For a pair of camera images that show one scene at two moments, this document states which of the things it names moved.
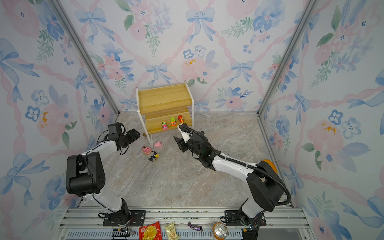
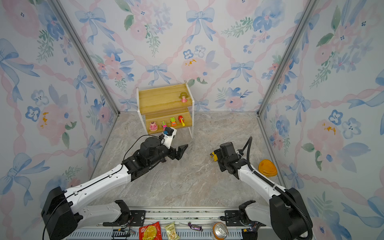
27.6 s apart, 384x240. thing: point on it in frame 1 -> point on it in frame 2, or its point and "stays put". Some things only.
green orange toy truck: (173, 122) stays put
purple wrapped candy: (194, 227) stays put
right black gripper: (181, 144) -> (219, 154)
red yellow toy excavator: (180, 119) stays put
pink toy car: (164, 125) stays put
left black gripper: (133, 135) -> (179, 152)
